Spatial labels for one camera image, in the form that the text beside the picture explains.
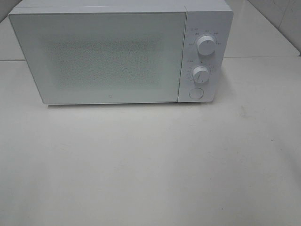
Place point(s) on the round white door button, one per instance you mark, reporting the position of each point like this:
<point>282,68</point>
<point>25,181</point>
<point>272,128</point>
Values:
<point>196,93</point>

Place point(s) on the white timer knob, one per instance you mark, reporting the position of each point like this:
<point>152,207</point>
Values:
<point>200,74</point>

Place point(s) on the white microwave door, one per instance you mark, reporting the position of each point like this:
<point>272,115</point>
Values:
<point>103,58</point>

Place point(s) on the white microwave oven body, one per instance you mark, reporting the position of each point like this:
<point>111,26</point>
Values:
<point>213,17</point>

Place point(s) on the upper white power knob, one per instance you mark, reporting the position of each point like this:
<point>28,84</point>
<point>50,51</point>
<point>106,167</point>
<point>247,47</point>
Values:
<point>206,44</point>

